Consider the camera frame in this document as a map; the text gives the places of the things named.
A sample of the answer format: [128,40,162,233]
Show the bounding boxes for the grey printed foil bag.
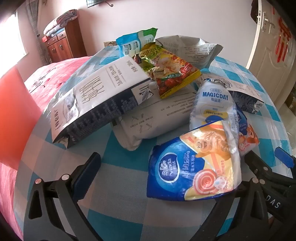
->
[155,35,224,70]

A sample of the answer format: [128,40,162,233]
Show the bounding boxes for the red bedspread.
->
[0,56,97,241]

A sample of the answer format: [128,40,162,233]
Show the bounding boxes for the red door decoration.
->
[272,7,292,63]

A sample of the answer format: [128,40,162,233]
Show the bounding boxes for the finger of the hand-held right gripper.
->
[274,146,296,180]
[244,151,278,185]

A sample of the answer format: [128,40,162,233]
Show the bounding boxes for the folded patterned quilt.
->
[43,9,78,37]

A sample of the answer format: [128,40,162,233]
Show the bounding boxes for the green yellow snack packet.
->
[134,42,167,75]

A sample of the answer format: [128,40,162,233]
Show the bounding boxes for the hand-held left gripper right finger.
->
[201,178,270,241]

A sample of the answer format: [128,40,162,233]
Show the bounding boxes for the red yellow noodle packet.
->
[148,50,201,100]

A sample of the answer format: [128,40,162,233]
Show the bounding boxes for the orange blue packet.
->
[235,103,260,156]

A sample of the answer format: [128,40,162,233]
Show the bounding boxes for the metal door handle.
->
[261,11,275,30]

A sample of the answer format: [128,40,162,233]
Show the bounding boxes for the dark wall-mounted fixture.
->
[86,0,114,8]

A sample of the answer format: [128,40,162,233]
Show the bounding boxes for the white plastic pouch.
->
[190,78,238,149]

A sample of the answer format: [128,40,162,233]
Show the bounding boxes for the large white black-sided bag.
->
[44,56,153,149]

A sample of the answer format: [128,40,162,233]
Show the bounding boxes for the blue tissue packet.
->
[146,120,243,201]

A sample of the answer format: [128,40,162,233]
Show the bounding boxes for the dark cloth on door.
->
[251,0,263,24]

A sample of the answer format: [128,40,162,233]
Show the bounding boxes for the small white black-sided bag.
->
[203,74,264,114]

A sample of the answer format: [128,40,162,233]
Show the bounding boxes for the cream door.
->
[246,0,296,109]

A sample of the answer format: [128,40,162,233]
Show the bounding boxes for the wooden cabinet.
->
[43,17,87,64]

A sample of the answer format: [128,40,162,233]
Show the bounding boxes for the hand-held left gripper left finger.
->
[23,152,109,241]

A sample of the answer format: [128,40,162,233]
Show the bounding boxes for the flat white printed bag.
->
[113,82,199,151]

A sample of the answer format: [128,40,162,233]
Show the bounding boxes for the grey curtain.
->
[24,0,50,65]

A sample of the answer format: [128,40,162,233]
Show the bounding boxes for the window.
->
[0,9,28,77]

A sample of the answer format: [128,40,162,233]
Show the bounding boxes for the teal white packet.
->
[116,28,159,58]

